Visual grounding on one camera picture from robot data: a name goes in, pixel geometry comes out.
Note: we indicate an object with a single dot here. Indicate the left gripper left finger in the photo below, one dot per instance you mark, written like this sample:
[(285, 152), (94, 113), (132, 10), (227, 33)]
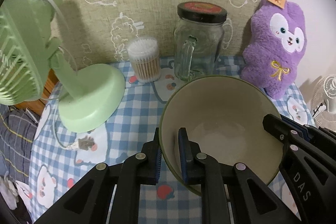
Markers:
[(109, 193)]

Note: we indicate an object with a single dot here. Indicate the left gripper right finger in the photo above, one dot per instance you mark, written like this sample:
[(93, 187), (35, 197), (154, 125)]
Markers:
[(230, 193)]

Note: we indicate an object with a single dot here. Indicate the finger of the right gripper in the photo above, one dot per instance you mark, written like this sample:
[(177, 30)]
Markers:
[(285, 130), (312, 134)]

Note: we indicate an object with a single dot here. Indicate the ceramic bowl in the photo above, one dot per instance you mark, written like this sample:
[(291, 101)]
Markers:
[(224, 115)]

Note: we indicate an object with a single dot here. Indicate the white floor fan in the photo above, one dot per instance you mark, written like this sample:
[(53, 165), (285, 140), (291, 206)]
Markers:
[(323, 103)]

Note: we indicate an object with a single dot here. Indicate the purple plush bunny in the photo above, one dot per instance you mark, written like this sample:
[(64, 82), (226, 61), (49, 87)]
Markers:
[(278, 43)]

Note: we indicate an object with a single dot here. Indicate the green desk fan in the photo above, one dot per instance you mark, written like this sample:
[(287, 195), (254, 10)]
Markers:
[(29, 52)]

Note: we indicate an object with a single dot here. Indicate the white crumpled cloth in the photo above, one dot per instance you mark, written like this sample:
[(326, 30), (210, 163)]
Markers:
[(11, 191)]

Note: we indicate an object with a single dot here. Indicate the grey plaid pillow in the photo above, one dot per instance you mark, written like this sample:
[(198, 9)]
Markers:
[(17, 134)]

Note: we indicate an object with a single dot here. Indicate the glass jar black lid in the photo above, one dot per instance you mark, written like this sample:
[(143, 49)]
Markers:
[(198, 37)]

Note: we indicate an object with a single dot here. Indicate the toothpick container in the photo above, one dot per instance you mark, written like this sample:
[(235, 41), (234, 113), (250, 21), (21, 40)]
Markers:
[(143, 55)]

